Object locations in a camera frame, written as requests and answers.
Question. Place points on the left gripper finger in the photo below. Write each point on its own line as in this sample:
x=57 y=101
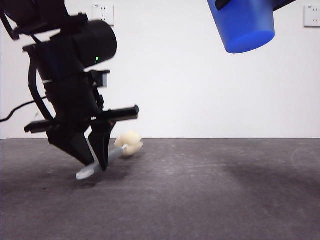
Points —
x=101 y=147
x=75 y=150

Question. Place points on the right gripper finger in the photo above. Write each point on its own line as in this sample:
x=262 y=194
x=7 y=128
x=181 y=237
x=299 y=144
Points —
x=281 y=3
x=222 y=3

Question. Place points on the cup brush with sponge head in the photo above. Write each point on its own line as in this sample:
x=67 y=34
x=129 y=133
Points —
x=130 y=142

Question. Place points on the blue ribbed plastic cup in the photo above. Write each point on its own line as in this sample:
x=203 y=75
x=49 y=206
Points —
x=245 y=27

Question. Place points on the white wall socket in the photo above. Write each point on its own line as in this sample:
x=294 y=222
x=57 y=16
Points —
x=105 y=11
x=312 y=16

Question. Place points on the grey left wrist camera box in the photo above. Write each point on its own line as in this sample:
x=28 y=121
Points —
x=104 y=79

